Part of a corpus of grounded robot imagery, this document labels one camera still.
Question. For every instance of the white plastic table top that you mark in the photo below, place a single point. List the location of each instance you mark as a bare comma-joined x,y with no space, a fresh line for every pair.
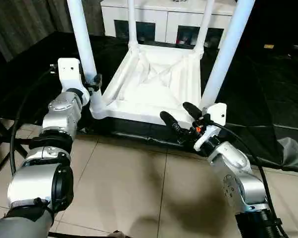
154,99

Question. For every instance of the black mat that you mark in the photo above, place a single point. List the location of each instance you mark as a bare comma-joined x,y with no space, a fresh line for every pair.
263,99

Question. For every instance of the white low cabinet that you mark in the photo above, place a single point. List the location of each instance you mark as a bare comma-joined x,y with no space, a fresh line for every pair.
159,15

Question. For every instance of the small yellow tag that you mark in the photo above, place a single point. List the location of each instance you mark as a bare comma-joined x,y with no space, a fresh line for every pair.
269,46

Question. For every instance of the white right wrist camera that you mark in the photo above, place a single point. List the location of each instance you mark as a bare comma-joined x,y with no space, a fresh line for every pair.
218,111

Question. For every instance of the black metal table frame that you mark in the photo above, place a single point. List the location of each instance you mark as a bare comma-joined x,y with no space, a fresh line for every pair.
8,132

